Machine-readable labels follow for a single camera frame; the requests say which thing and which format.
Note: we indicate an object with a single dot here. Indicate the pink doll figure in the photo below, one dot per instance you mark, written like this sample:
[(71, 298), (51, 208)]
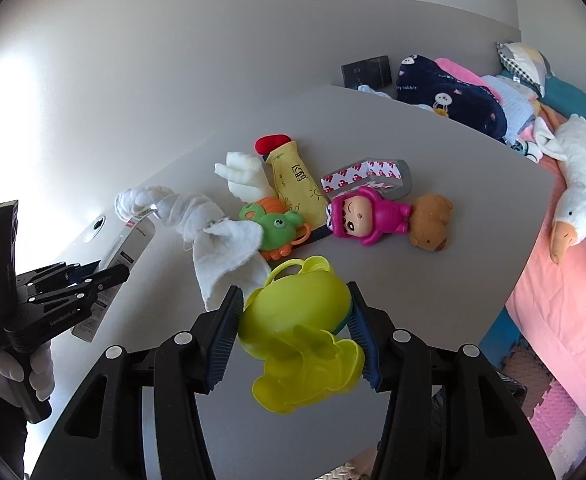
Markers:
[(373, 215)]

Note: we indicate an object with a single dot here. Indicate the yellow-green plastic toy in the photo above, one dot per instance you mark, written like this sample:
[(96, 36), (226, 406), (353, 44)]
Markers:
[(293, 320)]

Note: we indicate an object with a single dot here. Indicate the navy printed blanket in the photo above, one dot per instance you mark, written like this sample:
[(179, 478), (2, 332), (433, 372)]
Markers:
[(448, 90)]

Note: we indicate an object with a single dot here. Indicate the black white product card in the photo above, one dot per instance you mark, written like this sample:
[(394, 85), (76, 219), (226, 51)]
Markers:
[(133, 245)]

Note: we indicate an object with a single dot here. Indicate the black box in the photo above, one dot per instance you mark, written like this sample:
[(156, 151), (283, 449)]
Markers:
[(365, 70)]

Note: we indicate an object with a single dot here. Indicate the light blue blanket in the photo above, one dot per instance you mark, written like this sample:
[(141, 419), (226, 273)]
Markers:
[(513, 100)]

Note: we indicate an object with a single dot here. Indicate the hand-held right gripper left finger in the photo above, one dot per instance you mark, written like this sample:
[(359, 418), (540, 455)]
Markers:
[(225, 340)]

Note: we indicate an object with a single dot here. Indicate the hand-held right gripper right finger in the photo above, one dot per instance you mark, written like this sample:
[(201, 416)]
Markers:
[(363, 340)]

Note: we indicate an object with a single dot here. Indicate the patchwork pillow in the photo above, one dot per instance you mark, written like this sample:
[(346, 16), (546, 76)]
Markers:
[(523, 57)]

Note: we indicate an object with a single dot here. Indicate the green frog toy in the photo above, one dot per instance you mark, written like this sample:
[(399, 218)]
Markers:
[(273, 225)]

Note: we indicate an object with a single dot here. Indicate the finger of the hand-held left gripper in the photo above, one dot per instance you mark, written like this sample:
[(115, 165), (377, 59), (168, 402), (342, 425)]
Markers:
[(108, 278), (80, 271)]

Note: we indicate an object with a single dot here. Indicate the pink fleece blanket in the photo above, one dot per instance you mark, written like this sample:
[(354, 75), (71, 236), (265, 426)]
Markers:
[(460, 72)]

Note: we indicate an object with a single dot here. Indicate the white goose plush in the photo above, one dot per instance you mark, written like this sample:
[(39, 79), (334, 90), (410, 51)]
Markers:
[(578, 160)]

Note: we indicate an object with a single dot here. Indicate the teal cushion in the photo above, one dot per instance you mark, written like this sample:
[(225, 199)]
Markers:
[(578, 97)]

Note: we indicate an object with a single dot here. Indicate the mustard yellow packet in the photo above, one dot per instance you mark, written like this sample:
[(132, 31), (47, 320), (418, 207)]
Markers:
[(293, 180)]

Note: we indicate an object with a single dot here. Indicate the large white cloth rag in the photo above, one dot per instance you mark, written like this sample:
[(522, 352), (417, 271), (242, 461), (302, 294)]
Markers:
[(208, 240)]

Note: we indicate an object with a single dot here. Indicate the person's left hand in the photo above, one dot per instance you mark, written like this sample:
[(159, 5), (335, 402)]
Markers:
[(3, 375)]

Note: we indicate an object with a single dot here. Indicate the brown bear toy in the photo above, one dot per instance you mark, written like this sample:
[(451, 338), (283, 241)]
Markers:
[(430, 215)]

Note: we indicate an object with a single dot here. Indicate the white printed blanket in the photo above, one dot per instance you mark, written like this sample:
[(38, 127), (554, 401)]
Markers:
[(525, 150)]

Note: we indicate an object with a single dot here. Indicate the bed with pink sheet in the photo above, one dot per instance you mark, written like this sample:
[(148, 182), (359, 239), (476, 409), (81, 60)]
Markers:
[(563, 310)]

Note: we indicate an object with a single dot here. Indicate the small white cloth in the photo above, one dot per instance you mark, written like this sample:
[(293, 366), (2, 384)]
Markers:
[(243, 172)]

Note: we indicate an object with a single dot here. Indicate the small light blue cloth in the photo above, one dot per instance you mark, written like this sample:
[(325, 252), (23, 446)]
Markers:
[(373, 91)]

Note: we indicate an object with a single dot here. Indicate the beige desk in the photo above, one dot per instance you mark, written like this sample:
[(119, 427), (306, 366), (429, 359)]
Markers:
[(423, 285)]

